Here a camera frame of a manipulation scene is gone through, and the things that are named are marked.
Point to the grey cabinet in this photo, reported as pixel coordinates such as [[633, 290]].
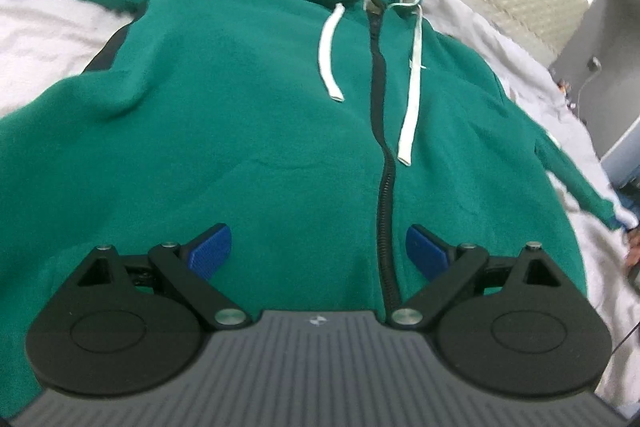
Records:
[[615, 57]]

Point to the green zip hoodie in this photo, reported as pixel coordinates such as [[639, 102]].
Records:
[[225, 132]]

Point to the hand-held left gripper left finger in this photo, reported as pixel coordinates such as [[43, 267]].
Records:
[[210, 248]]

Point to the cluster of small bottles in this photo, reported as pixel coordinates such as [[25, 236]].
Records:
[[567, 92]]

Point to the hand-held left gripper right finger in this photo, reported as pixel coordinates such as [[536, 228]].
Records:
[[427, 251]]

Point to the grey blanket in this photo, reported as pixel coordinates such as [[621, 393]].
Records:
[[40, 37]]

